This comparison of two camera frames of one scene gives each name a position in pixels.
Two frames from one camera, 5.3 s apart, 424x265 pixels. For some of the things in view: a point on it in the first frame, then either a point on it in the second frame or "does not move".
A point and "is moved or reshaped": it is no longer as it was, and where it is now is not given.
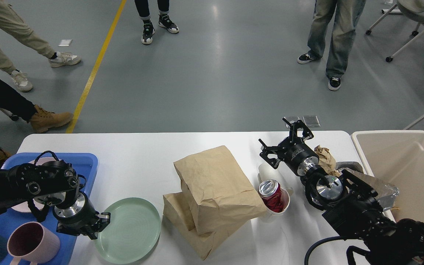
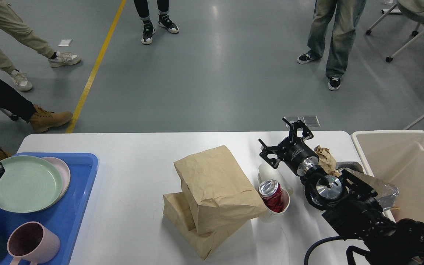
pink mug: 31,241 does not move
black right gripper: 299,158 does not move
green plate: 134,230 is moved or reshaped
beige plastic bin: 413,161 does not move
